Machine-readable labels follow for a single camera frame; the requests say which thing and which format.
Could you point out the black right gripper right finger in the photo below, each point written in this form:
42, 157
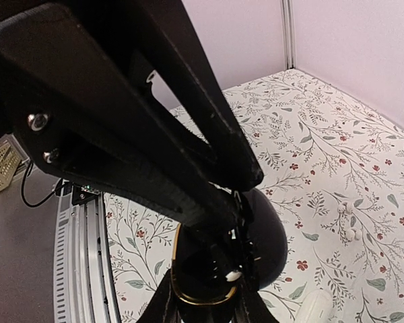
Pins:
250, 308

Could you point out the black earbuds charging case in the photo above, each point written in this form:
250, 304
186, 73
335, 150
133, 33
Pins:
257, 246

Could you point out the white earbuds charging case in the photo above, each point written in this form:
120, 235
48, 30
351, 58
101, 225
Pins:
316, 307

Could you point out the left aluminium corner post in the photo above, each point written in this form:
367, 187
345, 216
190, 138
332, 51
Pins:
288, 33

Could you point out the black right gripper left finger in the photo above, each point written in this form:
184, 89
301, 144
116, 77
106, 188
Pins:
163, 307

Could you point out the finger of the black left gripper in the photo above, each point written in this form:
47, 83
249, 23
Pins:
167, 39
86, 105

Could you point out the white wireless earbud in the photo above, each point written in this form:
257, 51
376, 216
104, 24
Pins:
352, 234
345, 207

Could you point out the floral patterned table mat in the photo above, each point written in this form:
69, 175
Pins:
317, 147

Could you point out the yellow green plastic basket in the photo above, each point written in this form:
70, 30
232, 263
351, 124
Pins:
10, 160

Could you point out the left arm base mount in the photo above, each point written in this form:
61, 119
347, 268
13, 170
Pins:
78, 194

